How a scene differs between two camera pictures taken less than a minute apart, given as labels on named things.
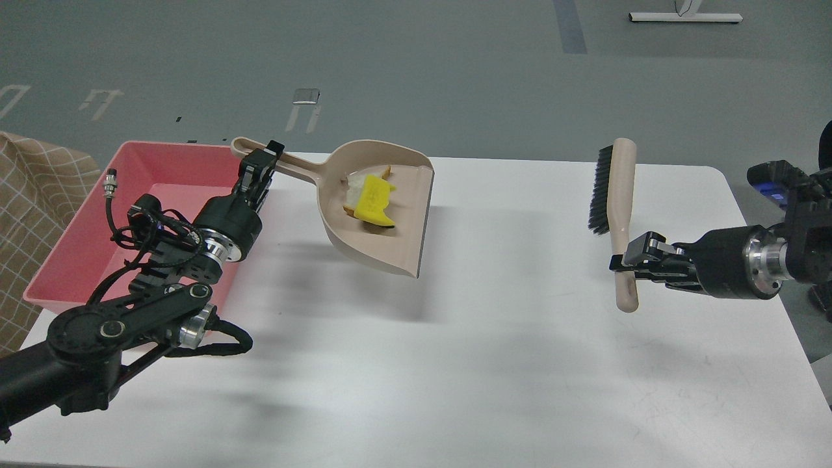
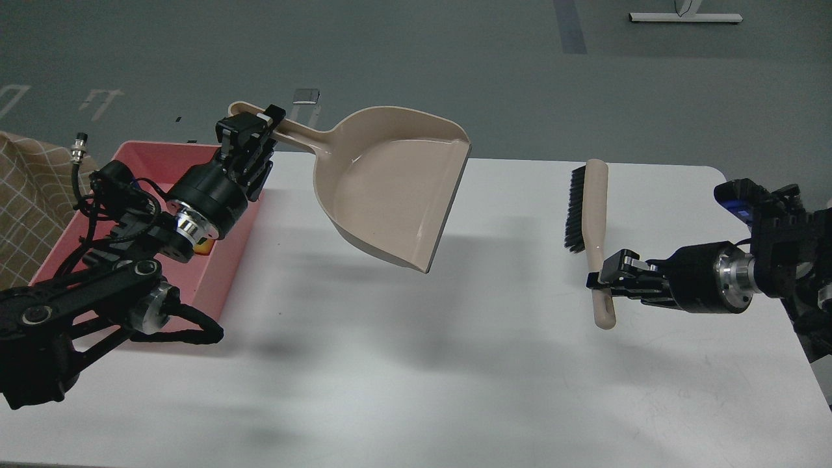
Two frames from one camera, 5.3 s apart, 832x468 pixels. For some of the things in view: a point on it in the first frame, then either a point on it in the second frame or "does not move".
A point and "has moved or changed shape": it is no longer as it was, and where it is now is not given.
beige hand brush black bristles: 598,218 has moved or changed shape
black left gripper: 230,228 → 207,204
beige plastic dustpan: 400,246 has moved or changed shape
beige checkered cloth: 41,186 does not move
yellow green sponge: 373,199 has moved or changed shape
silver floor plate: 306,96 does not move
